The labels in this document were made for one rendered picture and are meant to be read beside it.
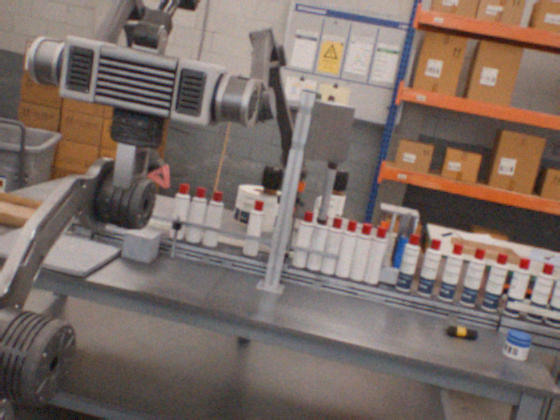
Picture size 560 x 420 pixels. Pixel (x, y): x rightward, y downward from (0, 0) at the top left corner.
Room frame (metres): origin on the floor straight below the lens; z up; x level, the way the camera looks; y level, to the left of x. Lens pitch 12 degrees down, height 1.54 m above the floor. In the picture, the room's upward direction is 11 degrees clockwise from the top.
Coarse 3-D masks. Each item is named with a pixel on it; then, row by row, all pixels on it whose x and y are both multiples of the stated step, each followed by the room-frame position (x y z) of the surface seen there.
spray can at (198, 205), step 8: (200, 192) 2.27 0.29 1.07; (192, 200) 2.27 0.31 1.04; (200, 200) 2.26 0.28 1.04; (192, 208) 2.26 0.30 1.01; (200, 208) 2.26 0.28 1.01; (192, 216) 2.26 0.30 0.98; (200, 216) 2.26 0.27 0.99; (192, 232) 2.26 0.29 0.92; (200, 232) 2.27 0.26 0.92; (192, 240) 2.26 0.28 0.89
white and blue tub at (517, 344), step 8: (512, 336) 1.88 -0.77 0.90; (520, 336) 1.89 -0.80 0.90; (528, 336) 1.90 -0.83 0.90; (512, 344) 1.88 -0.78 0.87; (520, 344) 1.87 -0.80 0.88; (528, 344) 1.88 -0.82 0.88; (504, 352) 1.90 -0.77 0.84; (512, 352) 1.87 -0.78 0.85; (520, 352) 1.87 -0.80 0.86; (520, 360) 1.87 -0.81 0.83
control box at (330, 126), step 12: (312, 108) 2.08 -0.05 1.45; (324, 108) 2.06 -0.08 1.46; (336, 108) 2.10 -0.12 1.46; (348, 108) 2.15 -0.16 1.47; (312, 120) 2.08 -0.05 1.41; (324, 120) 2.07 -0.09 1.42; (336, 120) 2.11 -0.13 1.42; (348, 120) 2.16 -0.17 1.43; (312, 132) 2.07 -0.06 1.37; (324, 132) 2.08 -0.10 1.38; (336, 132) 2.12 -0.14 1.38; (348, 132) 2.17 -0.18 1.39; (312, 144) 2.06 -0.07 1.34; (324, 144) 2.09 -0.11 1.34; (336, 144) 2.13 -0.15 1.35; (312, 156) 2.06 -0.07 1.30; (324, 156) 2.09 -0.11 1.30; (336, 156) 2.14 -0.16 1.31
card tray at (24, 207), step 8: (0, 192) 2.50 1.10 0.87; (0, 200) 2.50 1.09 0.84; (8, 200) 2.49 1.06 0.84; (16, 200) 2.49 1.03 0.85; (24, 200) 2.49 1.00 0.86; (32, 200) 2.48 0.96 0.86; (0, 208) 2.39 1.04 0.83; (8, 208) 2.41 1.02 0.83; (16, 208) 2.43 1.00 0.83; (24, 208) 2.45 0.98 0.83; (32, 208) 2.48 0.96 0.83; (0, 216) 2.23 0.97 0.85; (8, 216) 2.22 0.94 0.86; (16, 216) 2.22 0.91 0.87; (24, 216) 2.35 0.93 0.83; (8, 224) 2.22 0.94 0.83; (16, 224) 2.22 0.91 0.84; (24, 224) 2.21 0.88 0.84
